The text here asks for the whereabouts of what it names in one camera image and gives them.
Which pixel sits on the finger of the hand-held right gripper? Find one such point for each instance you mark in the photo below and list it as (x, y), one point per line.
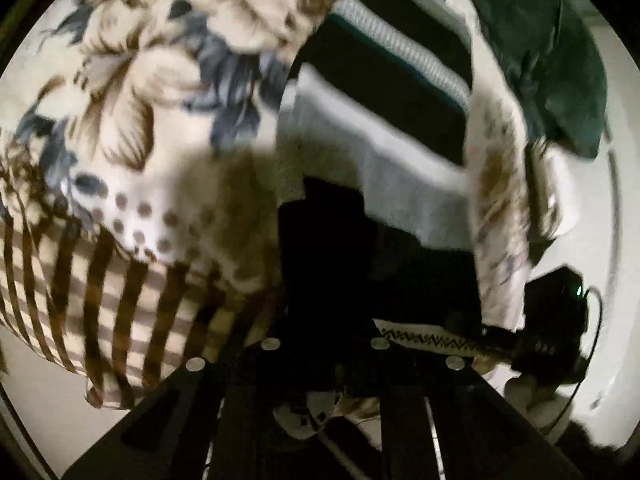
(502, 344)

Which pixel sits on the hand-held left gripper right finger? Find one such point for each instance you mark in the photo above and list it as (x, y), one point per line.
(405, 385)

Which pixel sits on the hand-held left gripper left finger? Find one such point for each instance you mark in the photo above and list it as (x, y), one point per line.
(235, 390)

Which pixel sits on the black grey striped sweater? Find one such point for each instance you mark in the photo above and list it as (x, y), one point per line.
(380, 110)

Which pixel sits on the person's right hand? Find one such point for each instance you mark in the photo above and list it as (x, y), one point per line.
(532, 400)

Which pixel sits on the white bed headboard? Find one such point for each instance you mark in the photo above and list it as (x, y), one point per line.
(602, 235)

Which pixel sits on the white folded garment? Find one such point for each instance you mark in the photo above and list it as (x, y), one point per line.
(547, 200)

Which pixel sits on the dark green fleece blanket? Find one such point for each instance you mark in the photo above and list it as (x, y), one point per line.
(540, 50)

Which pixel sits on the floral bedspread with checked border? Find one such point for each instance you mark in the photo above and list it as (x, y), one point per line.
(150, 110)

